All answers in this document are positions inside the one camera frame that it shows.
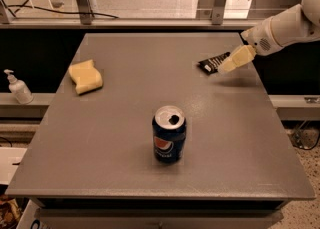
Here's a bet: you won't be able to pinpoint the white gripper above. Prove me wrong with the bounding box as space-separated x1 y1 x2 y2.
218 18 281 74

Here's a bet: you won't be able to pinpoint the blue pepsi can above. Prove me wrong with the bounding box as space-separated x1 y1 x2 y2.
152 105 187 164

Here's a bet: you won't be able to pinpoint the black cable behind table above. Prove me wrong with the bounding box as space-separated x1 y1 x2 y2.
0 0 120 20

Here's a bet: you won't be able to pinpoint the white pump lotion bottle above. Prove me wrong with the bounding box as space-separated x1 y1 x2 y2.
4 69 33 104

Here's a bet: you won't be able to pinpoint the black cables on floor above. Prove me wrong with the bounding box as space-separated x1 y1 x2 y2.
290 121 320 151

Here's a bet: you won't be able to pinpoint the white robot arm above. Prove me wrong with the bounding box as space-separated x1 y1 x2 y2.
217 0 320 74

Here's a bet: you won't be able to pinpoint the black rxbar chocolate wrapper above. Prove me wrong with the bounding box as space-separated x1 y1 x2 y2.
198 52 230 75

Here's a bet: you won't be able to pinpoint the yellow sponge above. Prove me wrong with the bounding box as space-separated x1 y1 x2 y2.
68 59 103 95

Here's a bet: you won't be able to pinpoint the white box lower left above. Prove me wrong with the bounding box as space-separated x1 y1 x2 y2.
0 147 26 185

